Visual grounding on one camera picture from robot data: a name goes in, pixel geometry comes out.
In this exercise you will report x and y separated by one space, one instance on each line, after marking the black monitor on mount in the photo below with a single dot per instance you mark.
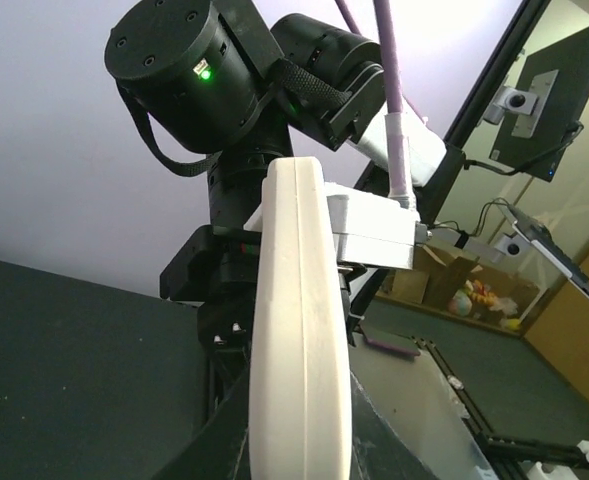
539 118

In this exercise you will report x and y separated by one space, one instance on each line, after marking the beige cased phone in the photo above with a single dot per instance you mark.
300 417

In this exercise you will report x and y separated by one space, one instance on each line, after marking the keyboard tray on mount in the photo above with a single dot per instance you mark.
529 233

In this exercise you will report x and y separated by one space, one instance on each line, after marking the lavender cased phone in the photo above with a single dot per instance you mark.
390 342

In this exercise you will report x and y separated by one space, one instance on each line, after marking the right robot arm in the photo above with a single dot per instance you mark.
212 90

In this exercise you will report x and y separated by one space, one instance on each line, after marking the right black frame post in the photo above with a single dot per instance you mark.
431 198

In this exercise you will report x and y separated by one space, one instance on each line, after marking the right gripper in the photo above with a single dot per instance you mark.
218 268

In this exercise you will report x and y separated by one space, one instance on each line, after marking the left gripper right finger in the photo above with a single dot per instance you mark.
377 452

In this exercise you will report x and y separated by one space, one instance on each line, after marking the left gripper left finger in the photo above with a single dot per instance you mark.
221 449

